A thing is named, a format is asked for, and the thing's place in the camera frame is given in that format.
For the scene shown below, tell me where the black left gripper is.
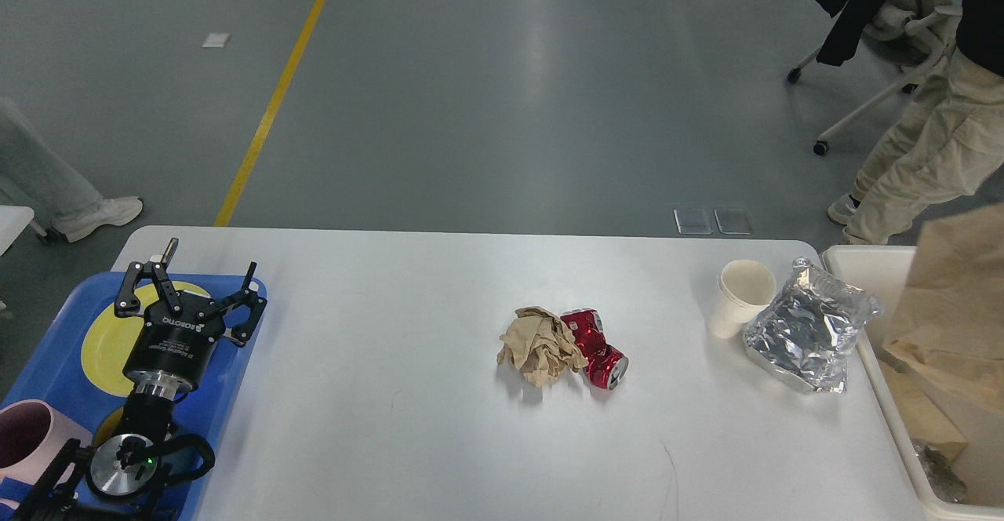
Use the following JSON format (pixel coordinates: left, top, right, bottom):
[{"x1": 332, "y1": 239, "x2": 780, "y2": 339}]
[{"x1": 114, "y1": 237, "x2": 267, "y2": 396}]

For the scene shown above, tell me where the crushed red soda can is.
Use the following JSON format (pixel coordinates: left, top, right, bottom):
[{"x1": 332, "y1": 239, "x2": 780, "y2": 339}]
[{"x1": 559, "y1": 308, "x2": 630, "y2": 390}]

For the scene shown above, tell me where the clear floor plate left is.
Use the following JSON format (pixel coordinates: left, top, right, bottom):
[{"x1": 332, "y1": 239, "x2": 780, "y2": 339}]
[{"x1": 674, "y1": 209, "x2": 714, "y2": 235}]

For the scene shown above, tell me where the beige plastic bin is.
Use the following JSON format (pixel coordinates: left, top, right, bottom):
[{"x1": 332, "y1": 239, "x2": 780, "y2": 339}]
[{"x1": 822, "y1": 246, "x2": 1003, "y2": 520}]

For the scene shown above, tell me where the brown paper bag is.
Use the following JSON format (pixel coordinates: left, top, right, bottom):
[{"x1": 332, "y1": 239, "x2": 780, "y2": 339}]
[
  {"x1": 879, "y1": 361, "x2": 968, "y2": 463},
  {"x1": 882, "y1": 203, "x2": 1004, "y2": 416}
]

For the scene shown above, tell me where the white cart leg with caster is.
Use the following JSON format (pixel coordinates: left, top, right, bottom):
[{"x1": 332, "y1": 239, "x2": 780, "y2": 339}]
[{"x1": 1, "y1": 178, "x2": 58, "y2": 245}]

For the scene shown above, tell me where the crumpled brown paper ball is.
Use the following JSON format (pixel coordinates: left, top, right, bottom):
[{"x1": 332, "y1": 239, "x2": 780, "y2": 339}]
[{"x1": 497, "y1": 306, "x2": 587, "y2": 388}]

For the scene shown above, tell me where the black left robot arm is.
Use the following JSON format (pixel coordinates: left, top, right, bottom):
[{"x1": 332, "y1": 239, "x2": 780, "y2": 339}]
[{"x1": 2, "y1": 239, "x2": 267, "y2": 520}]

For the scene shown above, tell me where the yellow plastic plate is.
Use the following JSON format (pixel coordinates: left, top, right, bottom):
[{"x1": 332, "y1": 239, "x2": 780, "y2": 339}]
[{"x1": 80, "y1": 280, "x2": 213, "y2": 398}]

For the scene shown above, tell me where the white wheeled chair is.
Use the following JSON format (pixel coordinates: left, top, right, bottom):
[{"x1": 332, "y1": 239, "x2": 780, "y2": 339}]
[{"x1": 788, "y1": 0, "x2": 962, "y2": 156}]

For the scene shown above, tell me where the small white side table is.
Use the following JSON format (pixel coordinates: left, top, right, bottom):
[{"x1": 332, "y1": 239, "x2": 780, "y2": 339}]
[{"x1": 0, "y1": 204, "x2": 35, "y2": 255}]

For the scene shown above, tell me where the pink ribbed mug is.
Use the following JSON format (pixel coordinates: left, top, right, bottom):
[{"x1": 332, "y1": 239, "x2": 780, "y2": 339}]
[{"x1": 1, "y1": 399, "x2": 93, "y2": 520}]

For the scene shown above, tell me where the clear floor plate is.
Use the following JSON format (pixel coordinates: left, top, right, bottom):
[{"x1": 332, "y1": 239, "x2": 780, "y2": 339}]
[
  {"x1": 674, "y1": 209, "x2": 714, "y2": 235},
  {"x1": 714, "y1": 209, "x2": 753, "y2": 235}
]

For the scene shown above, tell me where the clear floor plate right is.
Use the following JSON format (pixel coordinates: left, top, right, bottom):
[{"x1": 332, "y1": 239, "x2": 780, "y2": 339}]
[{"x1": 714, "y1": 209, "x2": 753, "y2": 235}]

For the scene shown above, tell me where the crushed clear plastic bottle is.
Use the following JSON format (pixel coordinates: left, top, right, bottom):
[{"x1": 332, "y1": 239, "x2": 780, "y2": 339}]
[{"x1": 740, "y1": 259, "x2": 883, "y2": 395}]

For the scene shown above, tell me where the passer-by white shoe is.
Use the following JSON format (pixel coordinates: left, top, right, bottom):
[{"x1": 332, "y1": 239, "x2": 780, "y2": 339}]
[{"x1": 0, "y1": 96, "x2": 144, "y2": 243}]

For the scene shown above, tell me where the blue plastic tray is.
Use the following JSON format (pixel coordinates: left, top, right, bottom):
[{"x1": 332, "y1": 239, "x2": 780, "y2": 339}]
[{"x1": 2, "y1": 271, "x2": 259, "y2": 520}]

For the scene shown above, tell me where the white paper cup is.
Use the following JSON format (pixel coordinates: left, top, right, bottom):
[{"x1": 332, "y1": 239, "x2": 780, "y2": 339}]
[{"x1": 706, "y1": 259, "x2": 777, "y2": 339}]

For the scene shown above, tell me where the person in beige trousers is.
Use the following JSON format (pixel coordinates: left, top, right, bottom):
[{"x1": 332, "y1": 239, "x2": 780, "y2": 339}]
[{"x1": 828, "y1": 0, "x2": 1003, "y2": 245}]

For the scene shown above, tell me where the aluminium foil sheet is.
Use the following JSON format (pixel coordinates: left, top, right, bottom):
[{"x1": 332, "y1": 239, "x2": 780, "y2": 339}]
[{"x1": 911, "y1": 441, "x2": 968, "y2": 504}]

